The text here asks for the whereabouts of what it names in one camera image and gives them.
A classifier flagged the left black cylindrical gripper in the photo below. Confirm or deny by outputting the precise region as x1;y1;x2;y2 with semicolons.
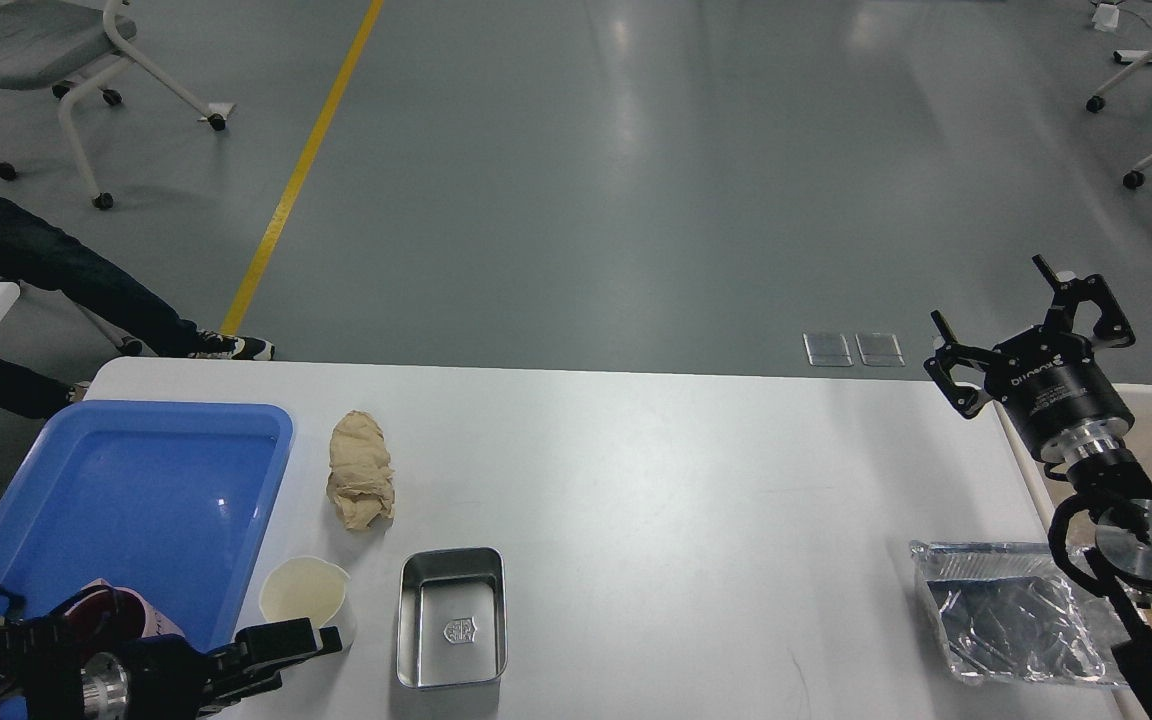
81;617;344;719

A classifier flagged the pink plastic mug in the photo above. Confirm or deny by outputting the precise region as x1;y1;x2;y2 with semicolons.
51;578;184;647

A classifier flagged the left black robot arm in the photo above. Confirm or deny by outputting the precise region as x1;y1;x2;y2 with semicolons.
0;612;344;719

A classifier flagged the right floor socket plate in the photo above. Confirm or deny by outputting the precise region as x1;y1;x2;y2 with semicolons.
854;332;905;367

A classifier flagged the crumpled beige cloth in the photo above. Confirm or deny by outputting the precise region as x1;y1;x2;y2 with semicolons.
326;410;396;532

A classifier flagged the aluminium foil tray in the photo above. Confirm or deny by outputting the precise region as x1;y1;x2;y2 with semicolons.
909;541;1128;691

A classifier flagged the right black cylindrical gripper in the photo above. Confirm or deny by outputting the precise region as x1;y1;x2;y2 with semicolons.
924;253;1137;463

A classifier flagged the floor socket plate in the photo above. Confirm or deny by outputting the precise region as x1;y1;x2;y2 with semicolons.
854;332;905;367
803;331;855;367

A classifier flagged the rectangular steel container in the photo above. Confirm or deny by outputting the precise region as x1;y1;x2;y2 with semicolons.
396;547;508;691

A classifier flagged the white floor power adapter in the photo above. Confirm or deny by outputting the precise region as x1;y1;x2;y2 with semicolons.
1091;3;1120;33

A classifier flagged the cream white cup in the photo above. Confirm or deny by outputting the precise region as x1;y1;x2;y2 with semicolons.
259;556;357;650

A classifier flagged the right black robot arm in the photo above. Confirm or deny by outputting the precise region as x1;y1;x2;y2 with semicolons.
924;255;1152;719

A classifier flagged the left floor socket plate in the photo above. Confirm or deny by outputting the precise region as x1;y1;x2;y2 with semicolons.
803;331;855;367

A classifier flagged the seated person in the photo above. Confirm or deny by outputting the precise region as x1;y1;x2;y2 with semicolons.
0;197;275;420

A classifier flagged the grey office chair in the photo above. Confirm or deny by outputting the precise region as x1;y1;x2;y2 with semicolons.
0;1;232;211

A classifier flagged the blue plastic tray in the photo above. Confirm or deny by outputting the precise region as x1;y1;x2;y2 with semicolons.
0;401;293;652

